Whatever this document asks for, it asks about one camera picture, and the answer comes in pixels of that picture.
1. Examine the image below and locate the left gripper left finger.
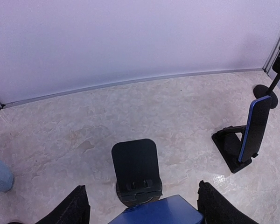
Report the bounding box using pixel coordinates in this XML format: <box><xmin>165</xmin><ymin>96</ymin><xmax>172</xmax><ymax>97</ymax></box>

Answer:
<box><xmin>37</xmin><ymin>185</ymin><xmax>91</xmax><ymax>224</ymax></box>

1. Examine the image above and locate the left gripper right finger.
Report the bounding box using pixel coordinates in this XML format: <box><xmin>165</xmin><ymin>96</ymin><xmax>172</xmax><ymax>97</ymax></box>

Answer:
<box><xmin>197</xmin><ymin>181</ymin><xmax>256</xmax><ymax>224</ymax></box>

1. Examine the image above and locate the black folding phone stand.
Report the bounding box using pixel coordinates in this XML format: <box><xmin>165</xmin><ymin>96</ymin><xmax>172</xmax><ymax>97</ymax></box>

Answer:
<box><xmin>211</xmin><ymin>126</ymin><xmax>259</xmax><ymax>174</ymax></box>

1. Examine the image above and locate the round-base plate phone stand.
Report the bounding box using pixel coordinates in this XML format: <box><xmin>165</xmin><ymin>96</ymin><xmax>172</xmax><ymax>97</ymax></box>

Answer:
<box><xmin>111</xmin><ymin>139</ymin><xmax>163</xmax><ymax>208</ymax></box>

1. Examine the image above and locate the blue-edged black smartphone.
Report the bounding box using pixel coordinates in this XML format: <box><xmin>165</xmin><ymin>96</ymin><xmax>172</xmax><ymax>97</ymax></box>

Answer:
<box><xmin>238</xmin><ymin>96</ymin><xmax>272</xmax><ymax>162</ymax></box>

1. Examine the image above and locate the black pole phone stand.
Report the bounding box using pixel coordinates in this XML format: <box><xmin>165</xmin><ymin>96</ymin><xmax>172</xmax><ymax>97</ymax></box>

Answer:
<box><xmin>253</xmin><ymin>74</ymin><xmax>280</xmax><ymax>109</ymax></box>

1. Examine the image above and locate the right aluminium frame post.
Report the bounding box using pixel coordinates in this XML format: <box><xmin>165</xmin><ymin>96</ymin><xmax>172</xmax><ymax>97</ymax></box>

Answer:
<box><xmin>262</xmin><ymin>29</ymin><xmax>280</xmax><ymax>75</ymax></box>

